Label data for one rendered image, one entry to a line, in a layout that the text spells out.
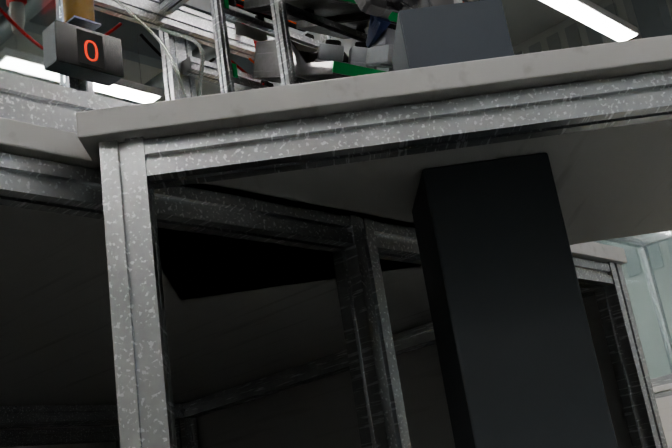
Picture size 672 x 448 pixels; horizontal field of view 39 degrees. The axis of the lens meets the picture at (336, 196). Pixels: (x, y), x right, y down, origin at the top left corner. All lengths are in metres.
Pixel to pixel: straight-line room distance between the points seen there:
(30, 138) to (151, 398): 0.29
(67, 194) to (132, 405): 0.24
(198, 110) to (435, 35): 0.42
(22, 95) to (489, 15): 0.60
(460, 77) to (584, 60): 0.13
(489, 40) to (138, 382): 0.65
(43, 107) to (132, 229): 0.24
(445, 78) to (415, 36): 0.29
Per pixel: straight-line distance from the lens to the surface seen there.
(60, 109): 1.16
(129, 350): 0.93
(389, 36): 1.67
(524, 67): 1.01
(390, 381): 1.28
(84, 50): 1.59
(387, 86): 0.98
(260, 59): 1.93
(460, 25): 1.29
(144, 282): 0.95
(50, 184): 1.03
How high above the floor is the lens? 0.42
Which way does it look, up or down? 19 degrees up
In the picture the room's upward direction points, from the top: 9 degrees counter-clockwise
